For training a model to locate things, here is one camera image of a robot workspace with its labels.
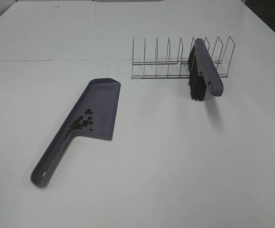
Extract grey plastic dustpan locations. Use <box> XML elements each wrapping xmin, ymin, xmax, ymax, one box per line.
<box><xmin>30</xmin><ymin>78</ymin><xmax>121</xmax><ymax>188</ymax></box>

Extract metal wire rack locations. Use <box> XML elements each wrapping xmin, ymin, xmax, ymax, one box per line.
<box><xmin>131</xmin><ymin>36</ymin><xmax>236</xmax><ymax>79</ymax></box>

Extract pile of coffee beans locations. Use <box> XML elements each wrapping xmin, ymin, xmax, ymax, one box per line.
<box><xmin>66</xmin><ymin>108</ymin><xmax>94</xmax><ymax>137</ymax></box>

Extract grey hand brush black bristles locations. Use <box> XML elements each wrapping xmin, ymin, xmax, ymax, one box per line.
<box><xmin>188</xmin><ymin>38</ymin><xmax>224</xmax><ymax>101</ymax></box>

